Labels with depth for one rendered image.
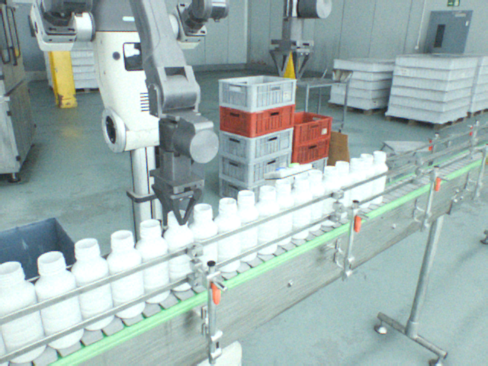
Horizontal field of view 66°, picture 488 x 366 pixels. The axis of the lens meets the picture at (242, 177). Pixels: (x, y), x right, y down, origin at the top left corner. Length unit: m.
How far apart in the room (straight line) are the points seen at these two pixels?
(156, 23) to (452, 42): 10.85
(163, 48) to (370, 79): 7.29
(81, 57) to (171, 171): 9.52
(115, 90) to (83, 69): 8.95
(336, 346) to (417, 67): 5.80
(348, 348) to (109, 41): 1.79
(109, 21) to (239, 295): 0.90
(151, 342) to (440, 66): 6.75
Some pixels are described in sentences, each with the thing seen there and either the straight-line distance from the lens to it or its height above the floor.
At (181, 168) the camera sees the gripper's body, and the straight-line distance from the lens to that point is 0.69.
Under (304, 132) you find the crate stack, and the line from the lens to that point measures 3.86.
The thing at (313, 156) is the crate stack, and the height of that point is 0.28.
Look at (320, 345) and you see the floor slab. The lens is 2.17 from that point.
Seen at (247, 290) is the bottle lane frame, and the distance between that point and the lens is 0.90.
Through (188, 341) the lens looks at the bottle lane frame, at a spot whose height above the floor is 0.90.
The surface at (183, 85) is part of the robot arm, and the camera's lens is 0.67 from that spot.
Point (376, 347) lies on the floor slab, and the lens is 2.24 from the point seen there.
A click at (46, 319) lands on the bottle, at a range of 0.72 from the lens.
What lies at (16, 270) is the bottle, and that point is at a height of 1.16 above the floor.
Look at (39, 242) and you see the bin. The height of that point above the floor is 0.88.
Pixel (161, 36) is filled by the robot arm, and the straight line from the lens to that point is 0.69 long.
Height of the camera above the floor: 1.51
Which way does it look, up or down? 21 degrees down
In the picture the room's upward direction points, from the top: 1 degrees clockwise
